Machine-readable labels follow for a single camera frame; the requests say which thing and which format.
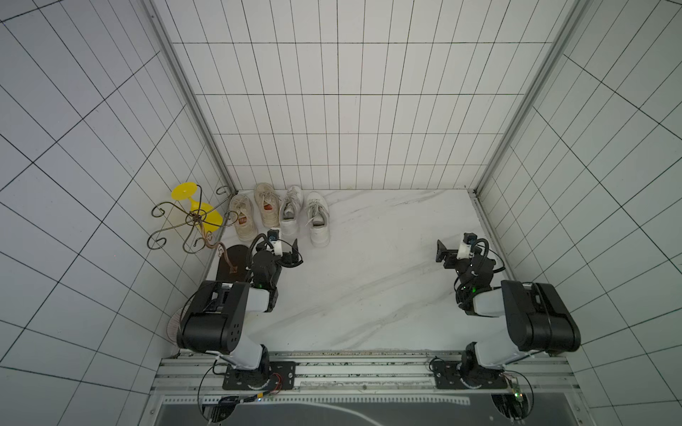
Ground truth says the white leather sneaker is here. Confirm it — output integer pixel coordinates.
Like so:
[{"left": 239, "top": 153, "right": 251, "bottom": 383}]
[
  {"left": 304, "top": 192, "right": 330, "bottom": 248},
  {"left": 279, "top": 186, "right": 304, "bottom": 239}
]

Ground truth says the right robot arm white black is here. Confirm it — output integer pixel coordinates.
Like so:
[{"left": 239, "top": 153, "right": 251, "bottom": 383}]
[{"left": 435, "top": 233, "right": 582, "bottom": 379}]

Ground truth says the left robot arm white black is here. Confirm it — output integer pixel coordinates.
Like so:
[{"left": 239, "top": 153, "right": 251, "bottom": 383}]
[{"left": 177, "top": 229, "right": 304, "bottom": 376}]

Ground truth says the dark oval stand base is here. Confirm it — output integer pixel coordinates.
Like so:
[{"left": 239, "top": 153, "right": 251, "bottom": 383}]
[{"left": 216, "top": 243, "right": 249, "bottom": 283}]

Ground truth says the beige sneaker red label left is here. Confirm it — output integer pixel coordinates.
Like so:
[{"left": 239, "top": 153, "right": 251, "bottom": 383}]
[{"left": 229, "top": 195, "right": 259, "bottom": 243}]

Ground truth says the beige sneaker red label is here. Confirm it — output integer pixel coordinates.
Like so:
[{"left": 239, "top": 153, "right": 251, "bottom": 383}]
[
  {"left": 254, "top": 183, "right": 280, "bottom": 228},
  {"left": 229, "top": 195, "right": 259, "bottom": 243}
]

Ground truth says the beige sneaker red label right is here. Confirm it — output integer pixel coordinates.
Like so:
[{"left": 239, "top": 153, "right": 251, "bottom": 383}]
[{"left": 254, "top": 183, "right": 280, "bottom": 228}]

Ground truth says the scrolled metal wire stand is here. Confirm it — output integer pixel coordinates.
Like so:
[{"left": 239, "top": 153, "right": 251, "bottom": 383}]
[{"left": 147, "top": 182, "right": 236, "bottom": 270}]

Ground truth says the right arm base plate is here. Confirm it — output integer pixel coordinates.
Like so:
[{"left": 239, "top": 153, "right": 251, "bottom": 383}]
[{"left": 428, "top": 357, "right": 508, "bottom": 391}]

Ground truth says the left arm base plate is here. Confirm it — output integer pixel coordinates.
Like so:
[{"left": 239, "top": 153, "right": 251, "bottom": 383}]
[{"left": 222, "top": 361, "right": 297, "bottom": 392}]

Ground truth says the aluminium mounting rail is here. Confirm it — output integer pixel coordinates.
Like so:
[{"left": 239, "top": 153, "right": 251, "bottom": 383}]
[{"left": 152, "top": 351, "right": 578, "bottom": 396}]

